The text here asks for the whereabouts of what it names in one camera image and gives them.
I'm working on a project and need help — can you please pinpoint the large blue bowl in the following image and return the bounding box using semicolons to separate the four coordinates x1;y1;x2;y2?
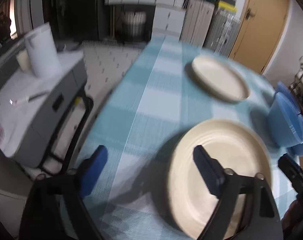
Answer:
268;92;303;148

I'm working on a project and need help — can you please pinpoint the small cream plate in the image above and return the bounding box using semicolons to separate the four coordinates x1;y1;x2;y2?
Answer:
191;55;250;103

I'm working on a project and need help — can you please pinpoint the large cream plate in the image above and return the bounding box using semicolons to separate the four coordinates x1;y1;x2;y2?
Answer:
167;119;273;239

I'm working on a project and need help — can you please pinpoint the beige suitcase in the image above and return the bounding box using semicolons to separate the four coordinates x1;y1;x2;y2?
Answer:
180;0;215;47

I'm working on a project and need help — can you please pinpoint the silver grey suitcase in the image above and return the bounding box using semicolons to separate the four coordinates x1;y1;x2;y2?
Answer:
204;8;240;57

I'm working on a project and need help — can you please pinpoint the woven laundry basket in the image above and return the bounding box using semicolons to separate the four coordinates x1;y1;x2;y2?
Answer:
122;11;147;42

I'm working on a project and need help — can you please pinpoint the grey side cabinet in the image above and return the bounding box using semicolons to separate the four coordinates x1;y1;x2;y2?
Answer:
0;39;87;168

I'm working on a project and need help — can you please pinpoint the wooden door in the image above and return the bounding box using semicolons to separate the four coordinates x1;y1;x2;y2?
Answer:
229;0;290;74

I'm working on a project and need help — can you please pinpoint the white drawer desk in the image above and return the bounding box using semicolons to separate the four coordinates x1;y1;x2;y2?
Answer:
105;0;186;40

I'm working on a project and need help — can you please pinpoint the white kettle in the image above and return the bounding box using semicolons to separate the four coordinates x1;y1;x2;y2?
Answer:
24;23;62;78

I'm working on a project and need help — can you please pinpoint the teal plaid tablecloth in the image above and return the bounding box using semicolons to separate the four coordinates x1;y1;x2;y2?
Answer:
76;38;296;239

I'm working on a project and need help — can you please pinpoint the right hand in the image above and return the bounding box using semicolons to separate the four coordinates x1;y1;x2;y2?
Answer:
282;200;303;231

